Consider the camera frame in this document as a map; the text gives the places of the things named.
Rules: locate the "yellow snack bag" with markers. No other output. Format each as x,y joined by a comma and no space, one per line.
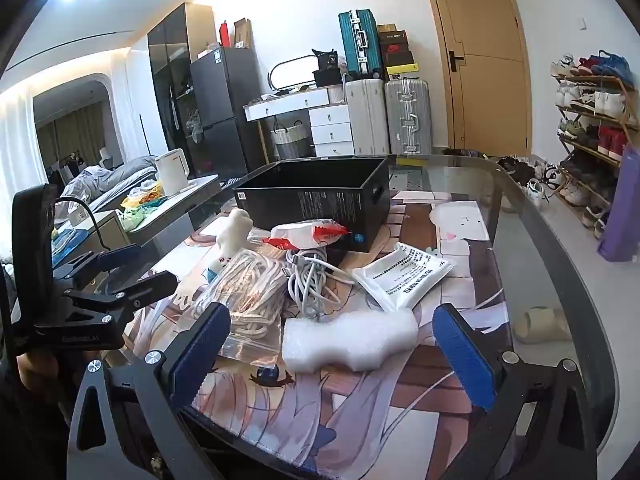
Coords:
145,195

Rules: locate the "brown cardboard box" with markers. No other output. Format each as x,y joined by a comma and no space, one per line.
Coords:
242,34

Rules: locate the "person's left hand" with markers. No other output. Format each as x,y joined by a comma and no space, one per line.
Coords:
32,367

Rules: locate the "person's left forearm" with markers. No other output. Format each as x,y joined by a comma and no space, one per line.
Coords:
25,435

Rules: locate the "beige slipper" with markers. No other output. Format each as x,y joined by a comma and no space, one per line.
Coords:
542,325

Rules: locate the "printed desk mat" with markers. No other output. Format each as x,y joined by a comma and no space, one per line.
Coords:
310,410

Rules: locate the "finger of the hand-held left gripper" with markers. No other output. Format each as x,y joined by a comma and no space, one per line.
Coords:
117,256
145,290

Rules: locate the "purple bag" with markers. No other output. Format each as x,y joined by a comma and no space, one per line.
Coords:
622,210

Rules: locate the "black bag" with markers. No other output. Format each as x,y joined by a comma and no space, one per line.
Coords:
327,70

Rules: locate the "woven basket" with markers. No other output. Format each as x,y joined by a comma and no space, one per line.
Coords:
290,142

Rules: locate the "white kettle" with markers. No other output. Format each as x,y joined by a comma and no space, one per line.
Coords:
172,172

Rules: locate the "tan wooden door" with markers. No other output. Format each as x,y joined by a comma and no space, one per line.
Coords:
485,60

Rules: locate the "white side table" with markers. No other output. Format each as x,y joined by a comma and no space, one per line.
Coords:
170,210

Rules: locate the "dark grey fridge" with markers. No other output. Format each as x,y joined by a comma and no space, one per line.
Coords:
220,110

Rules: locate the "black glass cabinet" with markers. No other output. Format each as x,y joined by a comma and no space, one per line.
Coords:
172,75

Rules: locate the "white plush toy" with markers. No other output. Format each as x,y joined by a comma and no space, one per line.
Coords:
234,232

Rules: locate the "oval mirror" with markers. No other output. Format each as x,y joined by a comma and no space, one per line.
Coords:
292,72

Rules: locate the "teal suitcase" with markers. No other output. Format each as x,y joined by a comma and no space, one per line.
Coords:
357,42

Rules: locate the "white curtain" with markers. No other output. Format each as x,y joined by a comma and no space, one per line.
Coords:
20,170

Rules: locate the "grey blanket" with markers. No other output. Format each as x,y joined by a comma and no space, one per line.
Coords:
110,180

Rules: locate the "black shoe box red logo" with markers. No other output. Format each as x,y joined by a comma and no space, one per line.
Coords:
397,53

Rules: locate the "white printed pouch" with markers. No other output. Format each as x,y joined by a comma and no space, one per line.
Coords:
405,275

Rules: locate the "wooden shoe rack with shoes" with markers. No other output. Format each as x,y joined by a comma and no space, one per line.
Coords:
595,100

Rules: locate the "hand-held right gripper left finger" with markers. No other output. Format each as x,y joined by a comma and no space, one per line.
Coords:
200,350

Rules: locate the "white suitcase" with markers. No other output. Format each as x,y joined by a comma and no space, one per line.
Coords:
367,117

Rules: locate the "red white tissue packet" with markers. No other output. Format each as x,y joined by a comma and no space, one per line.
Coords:
305,234

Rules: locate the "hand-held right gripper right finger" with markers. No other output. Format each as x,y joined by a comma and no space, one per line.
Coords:
465,360

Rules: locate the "white dresser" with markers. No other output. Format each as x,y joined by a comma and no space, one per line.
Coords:
320,120

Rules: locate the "black storage box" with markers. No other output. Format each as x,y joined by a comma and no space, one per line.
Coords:
320,195

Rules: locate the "scattered sneakers pile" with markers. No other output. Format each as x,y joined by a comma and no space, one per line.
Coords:
530,175

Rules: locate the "silver suitcase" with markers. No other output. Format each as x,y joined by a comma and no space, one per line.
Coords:
407,117

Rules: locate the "white foam piece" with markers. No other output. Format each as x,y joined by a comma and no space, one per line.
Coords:
345,340

